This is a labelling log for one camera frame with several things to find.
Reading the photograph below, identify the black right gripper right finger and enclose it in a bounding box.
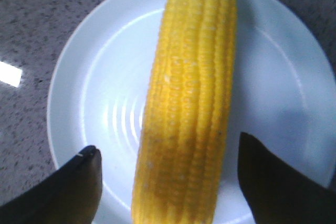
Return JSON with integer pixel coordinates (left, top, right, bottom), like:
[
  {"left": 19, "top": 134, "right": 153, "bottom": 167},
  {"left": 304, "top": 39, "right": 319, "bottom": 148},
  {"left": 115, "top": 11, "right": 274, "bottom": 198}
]
[{"left": 237, "top": 132, "right": 335, "bottom": 223}]

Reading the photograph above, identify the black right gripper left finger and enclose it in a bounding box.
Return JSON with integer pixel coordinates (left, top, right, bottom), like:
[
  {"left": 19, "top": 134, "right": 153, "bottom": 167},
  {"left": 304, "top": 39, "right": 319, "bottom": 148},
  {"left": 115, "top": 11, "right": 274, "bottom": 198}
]
[{"left": 1, "top": 145, "right": 102, "bottom": 223}]

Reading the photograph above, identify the light blue round plate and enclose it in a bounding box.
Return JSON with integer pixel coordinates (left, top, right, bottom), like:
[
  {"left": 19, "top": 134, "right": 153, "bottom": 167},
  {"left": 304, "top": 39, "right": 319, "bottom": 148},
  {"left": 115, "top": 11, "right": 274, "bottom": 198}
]
[{"left": 47, "top": 0, "right": 335, "bottom": 223}]

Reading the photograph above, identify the yellow corn cob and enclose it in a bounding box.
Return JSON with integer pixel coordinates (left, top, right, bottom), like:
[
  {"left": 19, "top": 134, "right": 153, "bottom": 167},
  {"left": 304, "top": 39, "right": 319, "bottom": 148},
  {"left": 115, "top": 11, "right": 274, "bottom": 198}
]
[{"left": 131, "top": 0, "right": 237, "bottom": 223}]

